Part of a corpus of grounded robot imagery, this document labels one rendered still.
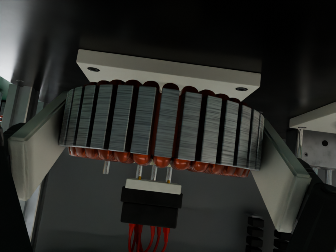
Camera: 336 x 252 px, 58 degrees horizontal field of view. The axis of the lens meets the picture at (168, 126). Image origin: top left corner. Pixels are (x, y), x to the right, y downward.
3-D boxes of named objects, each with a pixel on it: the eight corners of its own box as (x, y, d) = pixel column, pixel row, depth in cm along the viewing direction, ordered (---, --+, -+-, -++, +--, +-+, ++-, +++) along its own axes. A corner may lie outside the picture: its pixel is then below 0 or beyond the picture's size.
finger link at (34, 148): (28, 203, 13) (10, 201, 13) (74, 136, 20) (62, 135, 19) (25, 140, 12) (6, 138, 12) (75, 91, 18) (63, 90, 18)
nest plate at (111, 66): (78, 48, 24) (75, 63, 24) (261, 73, 25) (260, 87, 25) (106, 95, 39) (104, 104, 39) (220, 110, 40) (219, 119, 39)
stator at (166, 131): (35, 59, 12) (18, 150, 12) (305, 96, 13) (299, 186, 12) (91, 108, 23) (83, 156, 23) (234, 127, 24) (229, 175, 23)
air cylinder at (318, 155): (301, 127, 44) (299, 165, 44) (350, 133, 45) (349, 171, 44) (286, 131, 49) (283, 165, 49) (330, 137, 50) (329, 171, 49)
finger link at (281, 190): (295, 175, 12) (314, 177, 12) (255, 116, 19) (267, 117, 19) (276, 233, 13) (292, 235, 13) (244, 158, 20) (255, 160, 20)
